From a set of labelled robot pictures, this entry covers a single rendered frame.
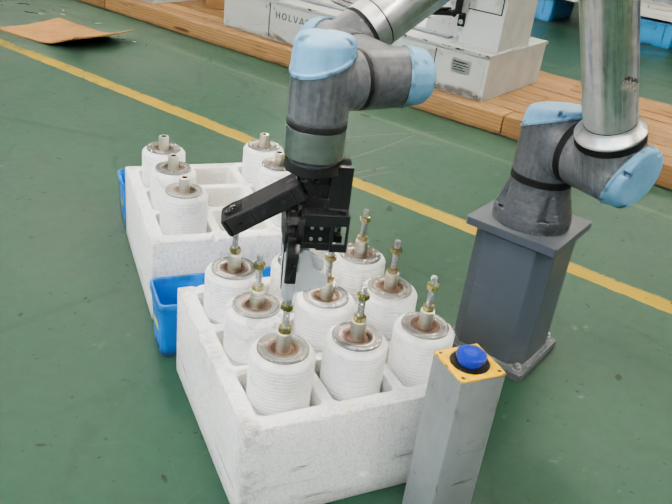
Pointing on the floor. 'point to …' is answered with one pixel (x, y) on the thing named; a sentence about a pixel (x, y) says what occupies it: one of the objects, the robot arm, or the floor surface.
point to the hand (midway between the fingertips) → (283, 293)
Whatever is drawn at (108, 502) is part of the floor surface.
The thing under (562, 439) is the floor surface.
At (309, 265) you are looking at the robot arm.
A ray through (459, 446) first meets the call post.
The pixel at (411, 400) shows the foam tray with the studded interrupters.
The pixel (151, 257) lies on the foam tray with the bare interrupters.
